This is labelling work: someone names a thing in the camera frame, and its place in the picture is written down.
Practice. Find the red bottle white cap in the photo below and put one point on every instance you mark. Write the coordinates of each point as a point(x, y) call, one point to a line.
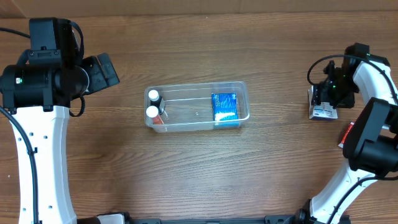
point(153, 113)

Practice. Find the white blue box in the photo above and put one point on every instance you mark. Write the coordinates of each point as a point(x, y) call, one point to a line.
point(324, 111)

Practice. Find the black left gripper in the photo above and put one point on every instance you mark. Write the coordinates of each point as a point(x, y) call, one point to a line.
point(101, 72)

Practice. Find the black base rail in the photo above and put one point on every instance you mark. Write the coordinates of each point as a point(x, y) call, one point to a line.
point(125, 218)

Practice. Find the dark bottle white cap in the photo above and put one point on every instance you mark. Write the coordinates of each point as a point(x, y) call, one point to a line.
point(157, 100)

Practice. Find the red packet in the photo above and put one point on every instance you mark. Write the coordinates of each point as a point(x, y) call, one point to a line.
point(344, 134)

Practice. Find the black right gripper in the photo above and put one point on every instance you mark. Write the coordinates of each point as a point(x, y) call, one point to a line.
point(325, 95)

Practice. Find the clear plastic container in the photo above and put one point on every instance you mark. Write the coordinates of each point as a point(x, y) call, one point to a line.
point(188, 107)

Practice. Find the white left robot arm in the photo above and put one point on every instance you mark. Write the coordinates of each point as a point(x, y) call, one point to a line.
point(37, 93)

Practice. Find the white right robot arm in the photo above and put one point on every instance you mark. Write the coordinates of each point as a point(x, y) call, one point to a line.
point(368, 156)

